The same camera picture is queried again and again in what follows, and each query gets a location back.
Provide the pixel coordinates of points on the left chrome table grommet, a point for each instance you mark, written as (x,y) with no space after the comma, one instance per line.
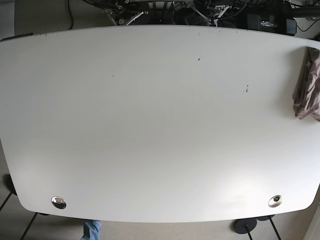
(58,202)

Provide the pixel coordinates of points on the pink crumpled cloth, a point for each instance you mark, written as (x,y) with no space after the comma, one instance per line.
(306,97)

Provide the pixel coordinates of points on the blue jeans leg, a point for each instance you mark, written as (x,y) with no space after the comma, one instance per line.
(91,230)

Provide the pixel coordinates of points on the chrome table grommet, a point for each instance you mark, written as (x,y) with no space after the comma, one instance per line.
(58,202)
(275,201)

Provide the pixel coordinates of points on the right chrome table grommet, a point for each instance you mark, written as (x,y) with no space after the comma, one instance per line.
(275,201)

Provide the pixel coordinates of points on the black round stand base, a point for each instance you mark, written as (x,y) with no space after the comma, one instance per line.
(244,225)

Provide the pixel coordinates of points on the black electronics box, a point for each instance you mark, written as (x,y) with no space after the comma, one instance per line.
(277,24)

